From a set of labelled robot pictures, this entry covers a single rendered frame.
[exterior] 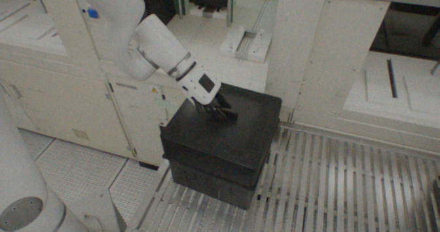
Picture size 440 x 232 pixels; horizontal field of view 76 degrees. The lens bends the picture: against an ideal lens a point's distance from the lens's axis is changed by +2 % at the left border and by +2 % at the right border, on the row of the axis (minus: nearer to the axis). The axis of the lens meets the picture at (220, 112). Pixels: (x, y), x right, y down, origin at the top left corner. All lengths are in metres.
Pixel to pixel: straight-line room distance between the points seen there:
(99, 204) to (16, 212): 0.43
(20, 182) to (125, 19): 0.36
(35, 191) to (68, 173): 1.52
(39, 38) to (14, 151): 1.17
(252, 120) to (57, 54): 1.05
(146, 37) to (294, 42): 0.45
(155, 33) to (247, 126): 0.35
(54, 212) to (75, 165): 1.39
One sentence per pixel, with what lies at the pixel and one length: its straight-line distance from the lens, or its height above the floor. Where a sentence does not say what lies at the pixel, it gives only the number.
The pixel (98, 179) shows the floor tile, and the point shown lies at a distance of 2.03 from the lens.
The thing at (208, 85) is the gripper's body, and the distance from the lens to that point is 0.77.
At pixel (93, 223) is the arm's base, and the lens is 0.99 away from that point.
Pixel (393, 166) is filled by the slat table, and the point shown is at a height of 0.76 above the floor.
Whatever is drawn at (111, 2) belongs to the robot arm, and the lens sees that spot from 0.60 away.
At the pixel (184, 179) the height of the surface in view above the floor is 0.81.
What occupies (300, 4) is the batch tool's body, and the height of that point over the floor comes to 1.27.
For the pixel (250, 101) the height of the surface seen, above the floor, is 1.01.
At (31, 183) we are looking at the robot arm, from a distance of 0.63.
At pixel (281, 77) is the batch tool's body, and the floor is 1.00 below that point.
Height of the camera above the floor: 1.62
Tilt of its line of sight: 46 degrees down
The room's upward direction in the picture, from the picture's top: straight up
